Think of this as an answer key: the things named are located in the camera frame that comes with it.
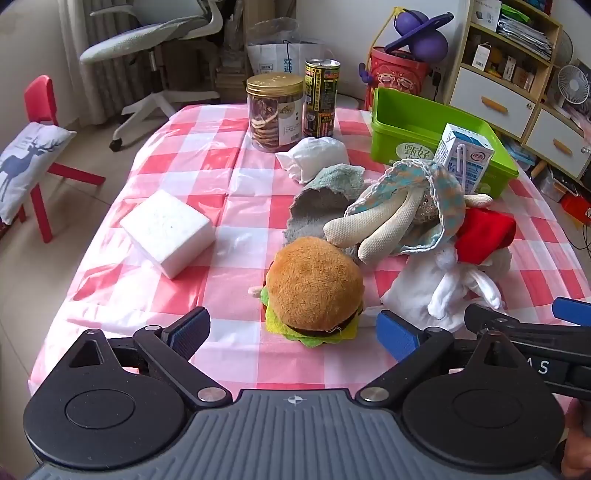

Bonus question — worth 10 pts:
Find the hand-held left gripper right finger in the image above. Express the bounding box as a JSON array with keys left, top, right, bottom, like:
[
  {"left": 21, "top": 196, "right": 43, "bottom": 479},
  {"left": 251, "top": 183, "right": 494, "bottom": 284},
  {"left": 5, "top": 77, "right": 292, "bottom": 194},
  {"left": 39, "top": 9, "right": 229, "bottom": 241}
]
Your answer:
[{"left": 356, "top": 310, "right": 543, "bottom": 409}]

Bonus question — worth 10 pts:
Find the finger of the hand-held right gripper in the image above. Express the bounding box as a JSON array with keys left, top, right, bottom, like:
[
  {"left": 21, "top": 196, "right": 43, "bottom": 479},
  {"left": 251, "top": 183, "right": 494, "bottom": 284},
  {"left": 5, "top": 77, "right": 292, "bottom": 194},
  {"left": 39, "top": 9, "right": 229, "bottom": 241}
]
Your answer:
[
  {"left": 464, "top": 302, "right": 513, "bottom": 334},
  {"left": 551, "top": 297, "right": 591, "bottom": 325}
]

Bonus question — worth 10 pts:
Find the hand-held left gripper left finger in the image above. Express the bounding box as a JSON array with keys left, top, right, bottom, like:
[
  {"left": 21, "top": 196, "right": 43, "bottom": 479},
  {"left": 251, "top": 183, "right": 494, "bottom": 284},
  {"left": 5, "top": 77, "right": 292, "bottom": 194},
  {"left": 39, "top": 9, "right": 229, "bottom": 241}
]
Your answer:
[{"left": 48, "top": 307, "right": 234, "bottom": 411}]

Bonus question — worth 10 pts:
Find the white rabbit plush toy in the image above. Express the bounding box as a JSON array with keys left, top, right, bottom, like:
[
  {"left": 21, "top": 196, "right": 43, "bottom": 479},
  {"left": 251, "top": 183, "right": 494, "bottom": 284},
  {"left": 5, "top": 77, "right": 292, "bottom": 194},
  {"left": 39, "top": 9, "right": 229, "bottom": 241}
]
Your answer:
[{"left": 381, "top": 242, "right": 513, "bottom": 334}]

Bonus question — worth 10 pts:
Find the hamburger plush toy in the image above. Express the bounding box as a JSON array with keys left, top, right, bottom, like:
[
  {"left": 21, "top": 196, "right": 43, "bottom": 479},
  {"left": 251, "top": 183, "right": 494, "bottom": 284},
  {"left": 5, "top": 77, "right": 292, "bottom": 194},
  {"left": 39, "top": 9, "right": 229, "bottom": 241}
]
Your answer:
[{"left": 248, "top": 236, "right": 366, "bottom": 350}]

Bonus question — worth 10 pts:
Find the white foam block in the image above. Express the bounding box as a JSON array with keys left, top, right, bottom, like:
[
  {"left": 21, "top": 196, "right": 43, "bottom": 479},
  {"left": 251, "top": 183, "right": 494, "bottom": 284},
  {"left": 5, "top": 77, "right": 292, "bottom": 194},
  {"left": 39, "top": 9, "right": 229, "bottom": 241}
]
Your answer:
[{"left": 119, "top": 190, "right": 217, "bottom": 280}]

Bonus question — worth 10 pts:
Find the cream rabbit doll knitted dress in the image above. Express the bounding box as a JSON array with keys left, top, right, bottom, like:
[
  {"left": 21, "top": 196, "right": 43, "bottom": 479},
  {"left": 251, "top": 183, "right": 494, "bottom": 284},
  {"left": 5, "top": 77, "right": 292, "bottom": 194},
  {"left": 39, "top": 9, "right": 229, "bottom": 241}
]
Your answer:
[{"left": 323, "top": 158, "right": 494, "bottom": 265}]

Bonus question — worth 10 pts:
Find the grey and green towel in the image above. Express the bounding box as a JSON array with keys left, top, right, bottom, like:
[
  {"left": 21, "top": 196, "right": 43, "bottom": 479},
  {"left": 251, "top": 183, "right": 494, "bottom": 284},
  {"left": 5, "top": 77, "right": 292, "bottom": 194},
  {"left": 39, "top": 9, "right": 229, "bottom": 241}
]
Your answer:
[{"left": 281, "top": 164, "right": 370, "bottom": 265}]

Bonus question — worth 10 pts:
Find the green plastic bin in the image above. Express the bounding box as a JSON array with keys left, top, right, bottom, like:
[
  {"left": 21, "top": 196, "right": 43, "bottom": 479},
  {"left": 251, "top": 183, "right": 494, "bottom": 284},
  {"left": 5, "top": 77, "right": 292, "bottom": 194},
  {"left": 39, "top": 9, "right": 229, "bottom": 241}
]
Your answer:
[{"left": 370, "top": 88, "right": 520, "bottom": 199}]

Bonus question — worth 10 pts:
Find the person's right hand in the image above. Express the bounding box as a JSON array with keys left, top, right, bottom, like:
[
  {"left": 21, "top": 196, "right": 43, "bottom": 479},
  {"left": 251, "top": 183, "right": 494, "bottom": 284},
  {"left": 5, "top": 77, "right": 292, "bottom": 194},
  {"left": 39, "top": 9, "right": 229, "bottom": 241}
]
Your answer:
[{"left": 561, "top": 399, "right": 591, "bottom": 479}]

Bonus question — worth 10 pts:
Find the white milk carton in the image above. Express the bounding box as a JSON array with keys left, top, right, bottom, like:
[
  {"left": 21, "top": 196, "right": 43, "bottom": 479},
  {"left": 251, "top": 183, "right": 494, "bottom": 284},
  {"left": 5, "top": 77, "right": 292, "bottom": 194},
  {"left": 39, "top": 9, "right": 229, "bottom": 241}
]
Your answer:
[{"left": 433, "top": 123, "right": 496, "bottom": 195}]

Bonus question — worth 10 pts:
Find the red checked tablecloth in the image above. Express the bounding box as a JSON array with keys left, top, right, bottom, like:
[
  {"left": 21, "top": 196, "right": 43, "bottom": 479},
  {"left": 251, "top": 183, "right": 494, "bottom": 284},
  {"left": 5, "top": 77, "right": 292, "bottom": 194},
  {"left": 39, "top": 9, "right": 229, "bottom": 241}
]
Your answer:
[{"left": 28, "top": 104, "right": 591, "bottom": 398}]

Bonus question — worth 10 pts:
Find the white crumpled cloth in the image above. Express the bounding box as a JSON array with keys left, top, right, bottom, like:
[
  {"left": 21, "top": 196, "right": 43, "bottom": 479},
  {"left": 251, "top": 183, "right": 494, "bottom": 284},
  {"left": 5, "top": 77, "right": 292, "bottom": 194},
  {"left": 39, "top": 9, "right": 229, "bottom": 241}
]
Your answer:
[{"left": 276, "top": 137, "right": 349, "bottom": 185}]

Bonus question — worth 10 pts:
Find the wooden shelf cabinet with drawers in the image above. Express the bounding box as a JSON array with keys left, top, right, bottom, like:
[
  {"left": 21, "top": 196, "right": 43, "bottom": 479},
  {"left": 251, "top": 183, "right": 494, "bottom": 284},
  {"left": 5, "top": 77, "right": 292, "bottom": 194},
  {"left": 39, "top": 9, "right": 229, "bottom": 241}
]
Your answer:
[{"left": 443, "top": 0, "right": 591, "bottom": 181}]

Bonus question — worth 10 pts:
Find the small white fan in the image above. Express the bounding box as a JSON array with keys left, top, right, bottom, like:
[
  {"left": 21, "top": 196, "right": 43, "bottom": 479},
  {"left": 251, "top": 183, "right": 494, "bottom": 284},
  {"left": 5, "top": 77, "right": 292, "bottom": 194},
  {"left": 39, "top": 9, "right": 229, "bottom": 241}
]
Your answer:
[{"left": 556, "top": 65, "right": 591, "bottom": 109}]

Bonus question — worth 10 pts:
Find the deer print cushion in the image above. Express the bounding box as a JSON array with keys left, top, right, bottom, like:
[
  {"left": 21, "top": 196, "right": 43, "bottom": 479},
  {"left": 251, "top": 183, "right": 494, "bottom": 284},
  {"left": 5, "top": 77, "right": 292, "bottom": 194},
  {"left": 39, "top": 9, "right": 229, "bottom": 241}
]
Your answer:
[{"left": 0, "top": 122, "right": 78, "bottom": 225}]

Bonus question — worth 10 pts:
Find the gold lid cookie jar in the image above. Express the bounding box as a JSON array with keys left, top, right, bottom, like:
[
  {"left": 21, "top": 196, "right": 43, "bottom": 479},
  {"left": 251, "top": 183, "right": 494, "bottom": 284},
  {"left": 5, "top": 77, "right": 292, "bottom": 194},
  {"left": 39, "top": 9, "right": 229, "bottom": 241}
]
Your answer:
[{"left": 246, "top": 73, "right": 305, "bottom": 153}]

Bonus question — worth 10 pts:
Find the black and yellow can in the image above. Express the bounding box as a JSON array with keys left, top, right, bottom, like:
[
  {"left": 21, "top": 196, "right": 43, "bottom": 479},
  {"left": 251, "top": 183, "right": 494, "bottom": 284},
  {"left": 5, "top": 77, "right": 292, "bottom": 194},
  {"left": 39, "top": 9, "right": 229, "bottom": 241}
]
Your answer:
[{"left": 302, "top": 58, "right": 341, "bottom": 139}]

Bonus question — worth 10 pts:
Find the red printed bucket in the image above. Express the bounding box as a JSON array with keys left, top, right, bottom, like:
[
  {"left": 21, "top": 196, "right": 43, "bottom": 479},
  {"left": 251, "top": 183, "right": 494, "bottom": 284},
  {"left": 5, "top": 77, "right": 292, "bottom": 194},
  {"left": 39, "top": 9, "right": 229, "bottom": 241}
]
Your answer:
[{"left": 365, "top": 46, "right": 431, "bottom": 112}]

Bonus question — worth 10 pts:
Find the red wooden chair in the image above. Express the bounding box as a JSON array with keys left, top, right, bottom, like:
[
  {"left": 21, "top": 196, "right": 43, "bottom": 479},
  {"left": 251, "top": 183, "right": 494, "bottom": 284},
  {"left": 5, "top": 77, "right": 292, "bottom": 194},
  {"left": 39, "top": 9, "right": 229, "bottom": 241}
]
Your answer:
[{"left": 23, "top": 75, "right": 107, "bottom": 244}]

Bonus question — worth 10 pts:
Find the purple jump ball toy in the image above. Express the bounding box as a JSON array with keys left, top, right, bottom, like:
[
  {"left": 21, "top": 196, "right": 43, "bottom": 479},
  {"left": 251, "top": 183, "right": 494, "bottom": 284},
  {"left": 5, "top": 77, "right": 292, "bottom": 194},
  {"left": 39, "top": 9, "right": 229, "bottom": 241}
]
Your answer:
[{"left": 385, "top": 8, "right": 455, "bottom": 63}]

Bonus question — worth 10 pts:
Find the white paper bag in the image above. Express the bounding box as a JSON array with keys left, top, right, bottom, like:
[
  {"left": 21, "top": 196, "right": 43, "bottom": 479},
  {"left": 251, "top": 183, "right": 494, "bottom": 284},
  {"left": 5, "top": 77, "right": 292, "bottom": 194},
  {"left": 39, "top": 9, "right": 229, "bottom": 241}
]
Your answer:
[{"left": 247, "top": 17, "right": 326, "bottom": 77}]

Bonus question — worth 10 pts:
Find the white office chair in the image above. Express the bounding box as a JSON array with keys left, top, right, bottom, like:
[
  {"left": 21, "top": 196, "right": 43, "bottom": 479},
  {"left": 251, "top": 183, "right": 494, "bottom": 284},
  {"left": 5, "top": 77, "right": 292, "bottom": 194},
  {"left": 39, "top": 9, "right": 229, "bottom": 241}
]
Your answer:
[{"left": 79, "top": 0, "right": 227, "bottom": 151}]

